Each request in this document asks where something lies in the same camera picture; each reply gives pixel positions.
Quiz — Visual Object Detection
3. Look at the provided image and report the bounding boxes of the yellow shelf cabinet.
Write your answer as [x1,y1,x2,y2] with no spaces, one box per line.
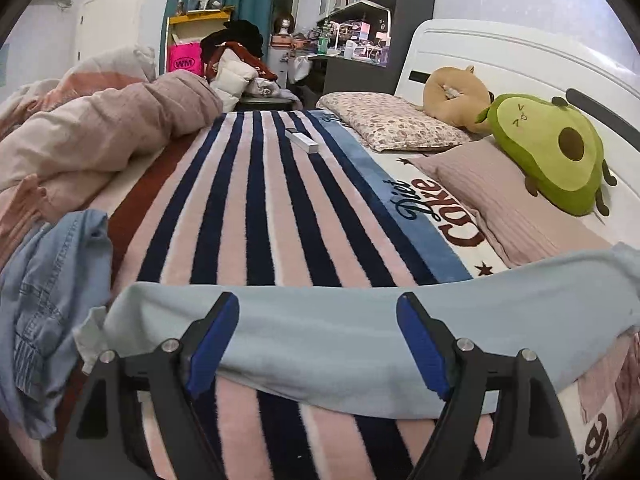
[162,6,233,73]

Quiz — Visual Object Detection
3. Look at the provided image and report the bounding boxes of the white puffer jacket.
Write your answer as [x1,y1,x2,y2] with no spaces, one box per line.
[209,49,258,113]

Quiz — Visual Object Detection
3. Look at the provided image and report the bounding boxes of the light blue fleece pants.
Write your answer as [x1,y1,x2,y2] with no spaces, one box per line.
[73,244,639,419]

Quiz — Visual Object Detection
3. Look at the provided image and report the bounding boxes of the white door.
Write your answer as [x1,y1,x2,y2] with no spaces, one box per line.
[75,0,139,61]

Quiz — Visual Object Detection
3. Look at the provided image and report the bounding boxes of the floral pillow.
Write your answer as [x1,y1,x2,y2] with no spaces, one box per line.
[317,92,472,153]

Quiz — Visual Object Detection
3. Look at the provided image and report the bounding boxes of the pink ribbed pillow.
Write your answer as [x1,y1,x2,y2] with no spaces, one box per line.
[412,139,612,268]

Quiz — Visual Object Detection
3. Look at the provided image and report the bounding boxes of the white bed headboard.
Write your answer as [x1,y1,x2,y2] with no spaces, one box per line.
[396,18,639,246]

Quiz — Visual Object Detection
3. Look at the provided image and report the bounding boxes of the pink crumpled duvet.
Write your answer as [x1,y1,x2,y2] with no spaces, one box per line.
[1,44,224,262]

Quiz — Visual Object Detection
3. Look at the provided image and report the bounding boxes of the green avocado plush toy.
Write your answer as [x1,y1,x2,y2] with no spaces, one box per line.
[476,93,617,217]

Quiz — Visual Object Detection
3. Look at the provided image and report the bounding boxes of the tan round plush toy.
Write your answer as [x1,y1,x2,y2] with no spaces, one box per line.
[423,65,491,134]

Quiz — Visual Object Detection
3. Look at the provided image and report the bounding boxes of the pink shopping bag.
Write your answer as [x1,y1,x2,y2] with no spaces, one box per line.
[166,42,204,76]

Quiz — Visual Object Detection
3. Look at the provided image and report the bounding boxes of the blue denim garment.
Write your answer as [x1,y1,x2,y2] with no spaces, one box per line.
[1,209,113,440]

